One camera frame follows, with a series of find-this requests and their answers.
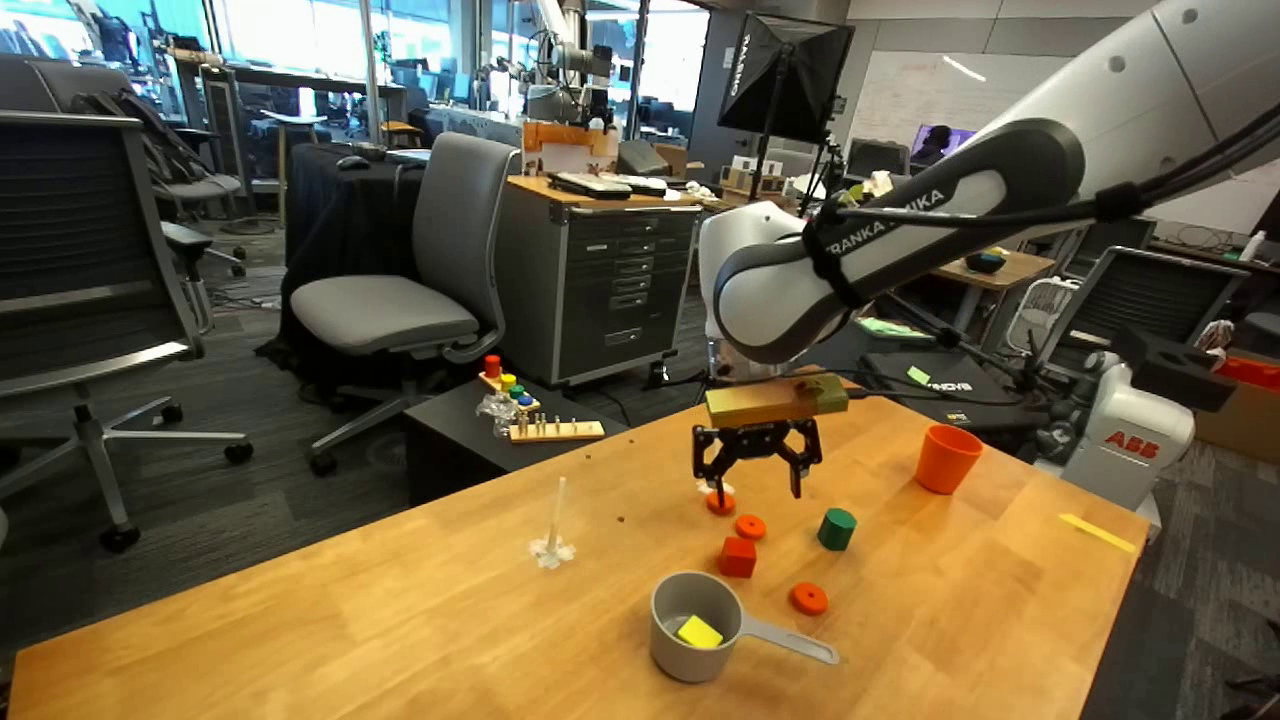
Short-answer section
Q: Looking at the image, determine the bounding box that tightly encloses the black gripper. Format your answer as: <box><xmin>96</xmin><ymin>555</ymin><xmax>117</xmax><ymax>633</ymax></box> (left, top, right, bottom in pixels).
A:
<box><xmin>687</xmin><ymin>417</ymin><xmax>830</xmax><ymax>514</ymax></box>

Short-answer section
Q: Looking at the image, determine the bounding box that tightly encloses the green cylinder block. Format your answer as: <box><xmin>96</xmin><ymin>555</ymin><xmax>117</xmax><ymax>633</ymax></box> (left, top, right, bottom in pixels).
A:
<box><xmin>815</xmin><ymin>505</ymin><xmax>862</xmax><ymax>555</ymax></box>

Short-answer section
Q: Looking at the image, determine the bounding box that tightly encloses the orange plastic cup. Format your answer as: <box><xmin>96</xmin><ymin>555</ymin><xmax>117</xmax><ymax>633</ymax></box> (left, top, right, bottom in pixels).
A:
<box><xmin>911</xmin><ymin>425</ymin><xmax>990</xmax><ymax>499</ymax></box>

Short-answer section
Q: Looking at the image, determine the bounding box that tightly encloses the yellow cube block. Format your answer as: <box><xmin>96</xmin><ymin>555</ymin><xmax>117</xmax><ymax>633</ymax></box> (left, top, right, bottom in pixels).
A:
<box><xmin>677</xmin><ymin>611</ymin><xmax>730</xmax><ymax>655</ymax></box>

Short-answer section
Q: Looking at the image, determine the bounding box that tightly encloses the white ABB robot base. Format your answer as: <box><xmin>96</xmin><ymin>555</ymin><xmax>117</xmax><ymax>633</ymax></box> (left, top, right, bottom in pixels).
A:
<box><xmin>1056</xmin><ymin>351</ymin><xmax>1199</xmax><ymax>512</ymax></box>

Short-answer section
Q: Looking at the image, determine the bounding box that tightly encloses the gray measuring cup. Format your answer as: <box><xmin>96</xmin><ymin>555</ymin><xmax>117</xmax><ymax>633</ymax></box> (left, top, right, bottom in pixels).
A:
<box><xmin>646</xmin><ymin>569</ymin><xmax>848</xmax><ymax>689</ymax></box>

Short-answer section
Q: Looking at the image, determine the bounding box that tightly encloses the wooden block strip toy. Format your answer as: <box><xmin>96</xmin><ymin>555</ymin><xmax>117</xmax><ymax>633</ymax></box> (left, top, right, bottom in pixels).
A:
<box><xmin>503</xmin><ymin>417</ymin><xmax>610</xmax><ymax>449</ymax></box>

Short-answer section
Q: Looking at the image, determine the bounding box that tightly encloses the gray drawer cabinet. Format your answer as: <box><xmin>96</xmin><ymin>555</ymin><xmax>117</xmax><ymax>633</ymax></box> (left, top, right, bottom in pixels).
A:
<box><xmin>491</xmin><ymin>172</ymin><xmax>708</xmax><ymax>390</ymax></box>

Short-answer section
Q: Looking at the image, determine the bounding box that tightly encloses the colourful stacking toy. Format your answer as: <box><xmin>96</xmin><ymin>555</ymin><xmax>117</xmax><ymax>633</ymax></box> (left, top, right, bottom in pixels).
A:
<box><xmin>472</xmin><ymin>351</ymin><xmax>544</xmax><ymax>418</ymax></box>

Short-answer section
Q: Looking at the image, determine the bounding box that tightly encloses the black side table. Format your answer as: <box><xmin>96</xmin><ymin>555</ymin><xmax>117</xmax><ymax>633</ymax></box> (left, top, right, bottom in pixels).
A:
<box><xmin>399</xmin><ymin>375</ymin><xmax>706</xmax><ymax>506</ymax></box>

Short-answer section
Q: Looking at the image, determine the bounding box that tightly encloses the yellow tape strip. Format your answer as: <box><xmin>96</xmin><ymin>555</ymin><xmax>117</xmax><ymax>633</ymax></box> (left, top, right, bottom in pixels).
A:
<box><xmin>1056</xmin><ymin>506</ymin><xmax>1142</xmax><ymax>558</ymax></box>

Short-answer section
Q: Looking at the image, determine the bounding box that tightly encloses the orange cardboard box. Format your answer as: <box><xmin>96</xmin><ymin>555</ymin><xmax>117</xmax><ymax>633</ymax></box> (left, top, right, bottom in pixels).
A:
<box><xmin>517</xmin><ymin>116</ymin><xmax>624</xmax><ymax>175</ymax></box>

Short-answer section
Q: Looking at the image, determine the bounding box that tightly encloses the black softbox light stand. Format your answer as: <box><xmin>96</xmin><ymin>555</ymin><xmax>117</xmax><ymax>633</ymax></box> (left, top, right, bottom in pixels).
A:
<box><xmin>714</xmin><ymin>12</ymin><xmax>857</xmax><ymax>214</ymax></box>

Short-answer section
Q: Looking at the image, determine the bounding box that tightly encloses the gray padded swivel chair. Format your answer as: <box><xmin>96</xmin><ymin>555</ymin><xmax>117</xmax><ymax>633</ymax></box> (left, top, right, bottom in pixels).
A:
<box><xmin>285</xmin><ymin>127</ymin><xmax>519</xmax><ymax>480</ymax></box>

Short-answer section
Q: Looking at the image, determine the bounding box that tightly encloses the dark draped cloth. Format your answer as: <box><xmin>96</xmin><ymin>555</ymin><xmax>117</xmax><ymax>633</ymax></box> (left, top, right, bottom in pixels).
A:
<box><xmin>256</xmin><ymin>136</ymin><xmax>438</xmax><ymax>355</ymax></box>

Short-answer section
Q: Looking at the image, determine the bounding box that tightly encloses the brown cardboard box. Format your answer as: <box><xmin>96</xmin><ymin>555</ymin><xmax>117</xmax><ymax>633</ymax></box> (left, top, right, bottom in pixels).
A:
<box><xmin>1196</xmin><ymin>375</ymin><xmax>1280</xmax><ymax>467</ymax></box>

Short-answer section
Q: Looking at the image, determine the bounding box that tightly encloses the black mesh office chair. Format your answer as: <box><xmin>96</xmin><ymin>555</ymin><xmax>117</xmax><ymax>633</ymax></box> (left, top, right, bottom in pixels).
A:
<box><xmin>0</xmin><ymin>107</ymin><xmax>256</xmax><ymax>555</ymax></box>

